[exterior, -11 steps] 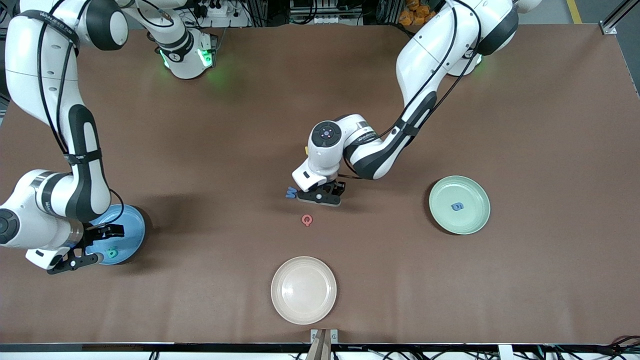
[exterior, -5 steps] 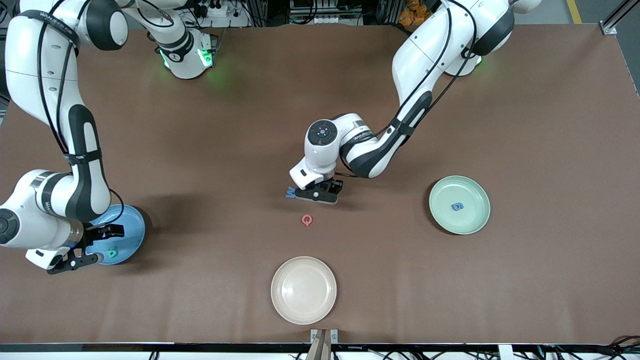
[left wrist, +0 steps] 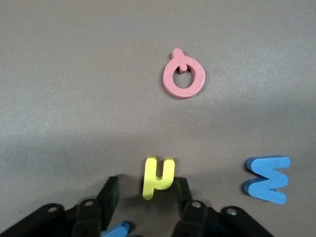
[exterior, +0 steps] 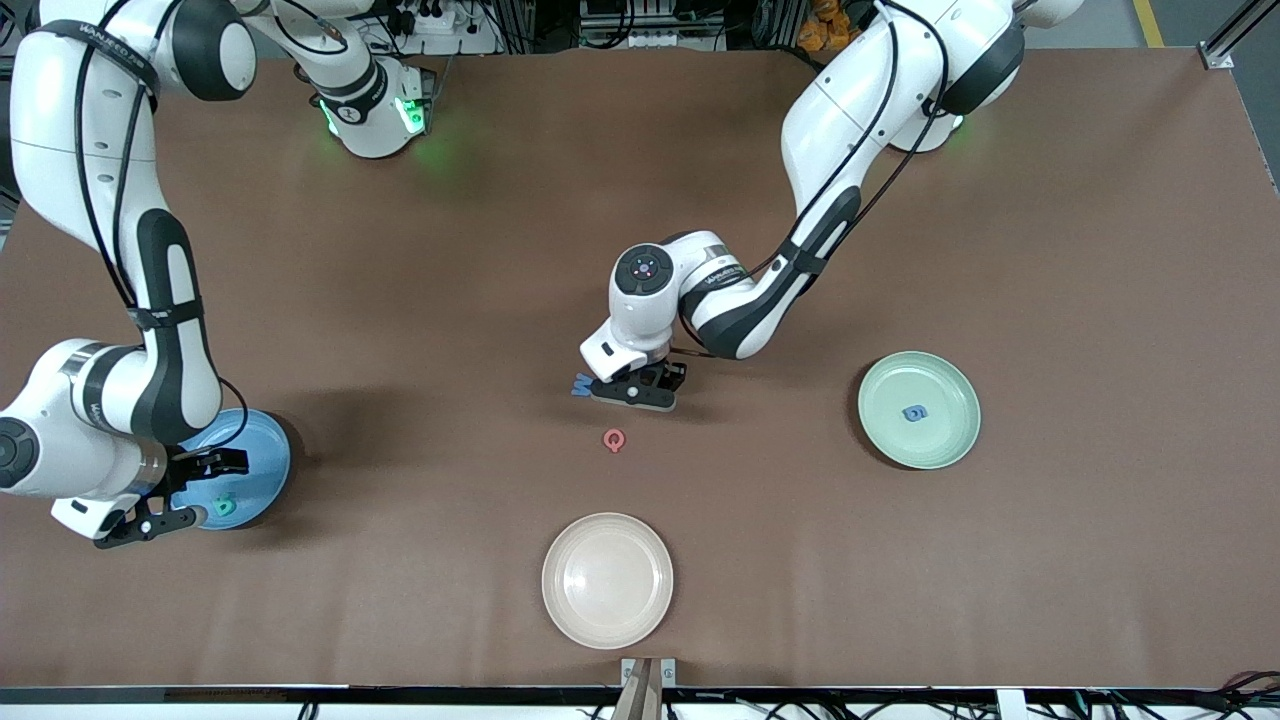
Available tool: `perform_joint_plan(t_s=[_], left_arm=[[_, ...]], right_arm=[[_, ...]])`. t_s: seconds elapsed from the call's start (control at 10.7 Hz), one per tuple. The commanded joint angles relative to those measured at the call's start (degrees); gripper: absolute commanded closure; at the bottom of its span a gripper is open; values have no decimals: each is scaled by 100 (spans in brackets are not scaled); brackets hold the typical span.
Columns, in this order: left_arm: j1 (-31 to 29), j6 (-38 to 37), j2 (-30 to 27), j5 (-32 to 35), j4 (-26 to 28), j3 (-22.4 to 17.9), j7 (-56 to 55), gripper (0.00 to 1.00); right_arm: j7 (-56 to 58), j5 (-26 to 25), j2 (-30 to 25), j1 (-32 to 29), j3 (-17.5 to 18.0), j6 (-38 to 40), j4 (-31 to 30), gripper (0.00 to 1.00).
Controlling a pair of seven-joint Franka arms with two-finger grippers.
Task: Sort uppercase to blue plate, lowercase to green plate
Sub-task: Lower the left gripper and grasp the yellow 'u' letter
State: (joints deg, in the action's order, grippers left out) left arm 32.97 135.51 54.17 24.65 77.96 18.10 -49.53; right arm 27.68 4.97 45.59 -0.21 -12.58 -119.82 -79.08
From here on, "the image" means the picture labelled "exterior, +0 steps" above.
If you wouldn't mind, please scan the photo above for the blue plate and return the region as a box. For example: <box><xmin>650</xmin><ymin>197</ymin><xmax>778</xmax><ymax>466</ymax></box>
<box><xmin>172</xmin><ymin>407</ymin><xmax>292</xmax><ymax>531</ymax></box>

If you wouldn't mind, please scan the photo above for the aluminium camera mast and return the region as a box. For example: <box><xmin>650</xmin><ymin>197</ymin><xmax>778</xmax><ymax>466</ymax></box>
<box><xmin>612</xmin><ymin>657</ymin><xmax>678</xmax><ymax>720</ymax></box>

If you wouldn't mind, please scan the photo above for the pile of orange items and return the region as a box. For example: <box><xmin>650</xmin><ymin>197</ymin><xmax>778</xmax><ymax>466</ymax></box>
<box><xmin>797</xmin><ymin>0</ymin><xmax>866</xmax><ymax>53</ymax></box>

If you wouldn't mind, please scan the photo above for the black table edge rail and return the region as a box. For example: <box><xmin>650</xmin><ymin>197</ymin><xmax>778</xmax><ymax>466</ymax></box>
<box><xmin>0</xmin><ymin>686</ymin><xmax>1280</xmax><ymax>707</ymax></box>

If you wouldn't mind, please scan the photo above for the white power strip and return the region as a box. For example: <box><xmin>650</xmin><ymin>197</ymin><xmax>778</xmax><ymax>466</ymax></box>
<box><xmin>405</xmin><ymin>5</ymin><xmax>481</xmax><ymax>36</ymax></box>

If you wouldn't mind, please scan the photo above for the green plate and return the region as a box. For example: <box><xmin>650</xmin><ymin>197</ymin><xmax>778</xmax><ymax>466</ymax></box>
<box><xmin>858</xmin><ymin>350</ymin><xmax>982</xmax><ymax>471</ymax></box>

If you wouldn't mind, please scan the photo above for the black cable bundle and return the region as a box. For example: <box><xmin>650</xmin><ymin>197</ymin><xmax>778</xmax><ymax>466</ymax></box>
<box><xmin>1080</xmin><ymin>670</ymin><xmax>1280</xmax><ymax>720</ymax></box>

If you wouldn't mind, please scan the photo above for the grey electronics rack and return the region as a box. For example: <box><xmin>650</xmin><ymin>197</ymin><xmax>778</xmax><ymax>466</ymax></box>
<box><xmin>578</xmin><ymin>0</ymin><xmax>733</xmax><ymax>51</ymax></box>

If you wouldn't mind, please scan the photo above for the beige plate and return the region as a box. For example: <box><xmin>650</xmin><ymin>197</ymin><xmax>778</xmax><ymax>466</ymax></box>
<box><xmin>541</xmin><ymin>512</ymin><xmax>675</xmax><ymax>651</ymax></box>

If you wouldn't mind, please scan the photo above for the aluminium frame profile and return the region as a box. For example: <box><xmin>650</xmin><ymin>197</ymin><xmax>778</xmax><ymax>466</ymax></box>
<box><xmin>1198</xmin><ymin>0</ymin><xmax>1280</xmax><ymax>71</ymax></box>

